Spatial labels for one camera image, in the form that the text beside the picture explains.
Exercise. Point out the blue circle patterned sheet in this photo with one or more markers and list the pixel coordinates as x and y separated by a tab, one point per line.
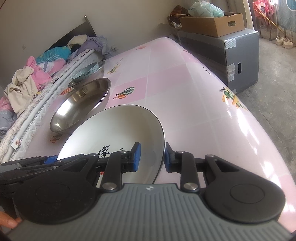
287	14

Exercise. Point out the teal ceramic bowl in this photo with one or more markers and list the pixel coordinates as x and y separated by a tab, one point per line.
86	72

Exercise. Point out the white quilted mattress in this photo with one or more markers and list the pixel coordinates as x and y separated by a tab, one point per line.
16	142

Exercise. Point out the pink patterned tablecloth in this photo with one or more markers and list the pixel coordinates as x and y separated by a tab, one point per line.
198	113

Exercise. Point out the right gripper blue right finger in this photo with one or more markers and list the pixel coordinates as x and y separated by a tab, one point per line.
183	163

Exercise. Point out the white ceramic plate with calligraphy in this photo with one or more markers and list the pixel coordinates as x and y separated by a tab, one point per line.
117	129

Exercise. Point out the brown cardboard tray box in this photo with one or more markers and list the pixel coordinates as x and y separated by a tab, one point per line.
214	27

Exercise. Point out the white shoes pair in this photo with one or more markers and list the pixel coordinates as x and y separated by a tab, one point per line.
284	42

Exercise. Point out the cream garment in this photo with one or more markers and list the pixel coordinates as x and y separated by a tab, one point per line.
22	89

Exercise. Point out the purple grey clothes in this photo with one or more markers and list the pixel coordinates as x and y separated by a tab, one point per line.
80	43

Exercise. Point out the grey large carton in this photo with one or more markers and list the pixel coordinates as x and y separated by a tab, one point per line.
233	58

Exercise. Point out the person's left hand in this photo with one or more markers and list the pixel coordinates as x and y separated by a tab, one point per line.
9	222

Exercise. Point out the open box with clutter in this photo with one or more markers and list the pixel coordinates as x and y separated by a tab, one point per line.
174	17

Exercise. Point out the pink hanging clothes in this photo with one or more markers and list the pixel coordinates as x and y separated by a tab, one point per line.
264	9

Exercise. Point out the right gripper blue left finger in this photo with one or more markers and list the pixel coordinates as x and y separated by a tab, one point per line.
117	164

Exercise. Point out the green plastic bag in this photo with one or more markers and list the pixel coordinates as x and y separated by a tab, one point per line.
205	9

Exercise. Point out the medium steel bowl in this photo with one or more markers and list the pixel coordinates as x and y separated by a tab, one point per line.
98	74

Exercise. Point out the black headboard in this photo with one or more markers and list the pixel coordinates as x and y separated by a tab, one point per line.
83	29

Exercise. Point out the teal patterned pillow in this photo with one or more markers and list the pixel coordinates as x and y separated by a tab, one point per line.
54	54

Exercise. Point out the large steel basin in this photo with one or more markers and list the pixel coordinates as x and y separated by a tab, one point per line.
78	104

